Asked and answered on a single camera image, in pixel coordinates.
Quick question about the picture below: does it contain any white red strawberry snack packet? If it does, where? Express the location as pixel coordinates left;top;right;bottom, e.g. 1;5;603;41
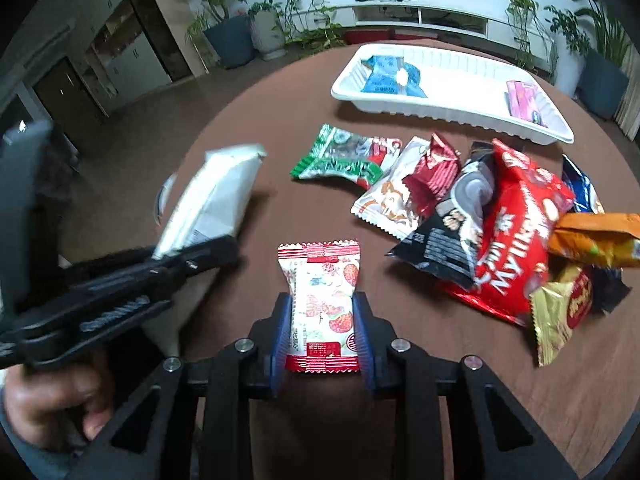
278;240;361;374

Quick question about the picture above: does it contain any black cookie snack bag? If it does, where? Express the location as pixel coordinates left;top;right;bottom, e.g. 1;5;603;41
387;141;496;290

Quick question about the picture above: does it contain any white orange snack packet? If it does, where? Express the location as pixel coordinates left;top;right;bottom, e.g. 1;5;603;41
350;136;430;240

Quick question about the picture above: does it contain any white silver snack bag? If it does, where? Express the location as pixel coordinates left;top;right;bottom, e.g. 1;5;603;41
143;144;267;356

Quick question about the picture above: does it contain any dark red foil snack packet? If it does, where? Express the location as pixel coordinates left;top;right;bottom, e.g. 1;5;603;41
402;132;461;218

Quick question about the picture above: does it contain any green white red snack packet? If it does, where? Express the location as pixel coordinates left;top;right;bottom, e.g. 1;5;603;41
290;124;404;190

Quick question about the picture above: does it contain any large red snack bag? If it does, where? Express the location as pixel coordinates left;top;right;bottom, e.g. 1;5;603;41
438;139;575;327

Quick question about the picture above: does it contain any gold red snack packet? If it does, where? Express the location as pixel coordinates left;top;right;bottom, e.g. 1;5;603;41
529;263;593;367

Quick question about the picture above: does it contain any blue snack bag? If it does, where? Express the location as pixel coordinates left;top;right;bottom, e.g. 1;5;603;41
562;154;631;314

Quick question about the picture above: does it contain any light blue snack packet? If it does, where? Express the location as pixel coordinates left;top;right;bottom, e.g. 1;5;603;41
361;55;426;98

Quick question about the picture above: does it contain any orange snack bag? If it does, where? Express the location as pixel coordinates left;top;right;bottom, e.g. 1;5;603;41
548;212;640;269

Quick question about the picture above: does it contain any pink snack packet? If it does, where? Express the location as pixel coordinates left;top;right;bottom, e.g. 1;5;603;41
506;80;547;127

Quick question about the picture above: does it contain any left hand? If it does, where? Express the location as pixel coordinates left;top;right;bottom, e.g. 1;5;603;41
3;352;113;451

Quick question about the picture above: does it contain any white plastic tray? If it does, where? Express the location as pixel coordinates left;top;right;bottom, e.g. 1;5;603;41
331;44;575;145

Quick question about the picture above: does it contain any red storage box left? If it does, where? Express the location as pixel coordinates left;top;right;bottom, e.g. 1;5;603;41
344;29;394;44

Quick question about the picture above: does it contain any beige glass display cabinet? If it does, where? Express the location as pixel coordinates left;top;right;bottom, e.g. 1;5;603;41
74;0;205;114

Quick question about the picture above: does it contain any plant in white pot left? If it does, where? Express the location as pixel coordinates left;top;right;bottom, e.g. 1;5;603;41
248;0;286;61

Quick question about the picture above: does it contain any plant in white pot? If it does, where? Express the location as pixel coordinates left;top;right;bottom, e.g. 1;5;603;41
503;0;586;99
248;0;286;61

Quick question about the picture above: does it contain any plant in blue pot left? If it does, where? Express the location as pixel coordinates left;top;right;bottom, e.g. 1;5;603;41
198;0;255;70

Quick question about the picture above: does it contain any plant in blue pot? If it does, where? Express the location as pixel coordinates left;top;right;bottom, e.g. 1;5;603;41
544;0;631;120
198;0;255;70

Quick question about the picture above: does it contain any trailing green floor plant left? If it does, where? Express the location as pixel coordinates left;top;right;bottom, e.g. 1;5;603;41
283;0;346;55

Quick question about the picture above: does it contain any white TV console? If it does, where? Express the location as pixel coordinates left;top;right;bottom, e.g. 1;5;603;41
299;1;557;61

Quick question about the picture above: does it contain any beige curtain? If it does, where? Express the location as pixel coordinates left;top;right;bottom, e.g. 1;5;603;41
614;46;640;141

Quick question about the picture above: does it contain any plant in blue pot right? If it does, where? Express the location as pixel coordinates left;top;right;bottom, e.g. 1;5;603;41
544;0;631;120

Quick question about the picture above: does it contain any plant in white pot right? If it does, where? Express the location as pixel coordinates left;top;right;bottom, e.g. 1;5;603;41
503;0;586;99

